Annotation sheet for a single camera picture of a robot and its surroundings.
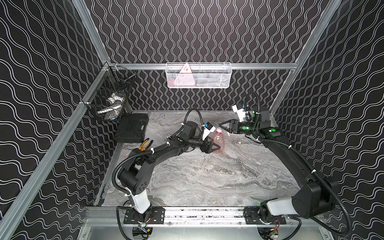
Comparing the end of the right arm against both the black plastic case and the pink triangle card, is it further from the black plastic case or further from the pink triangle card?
the black plastic case

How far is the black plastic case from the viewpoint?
101 cm

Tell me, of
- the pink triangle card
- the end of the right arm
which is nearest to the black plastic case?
the pink triangle card

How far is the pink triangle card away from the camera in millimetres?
900

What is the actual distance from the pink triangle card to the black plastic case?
39 cm
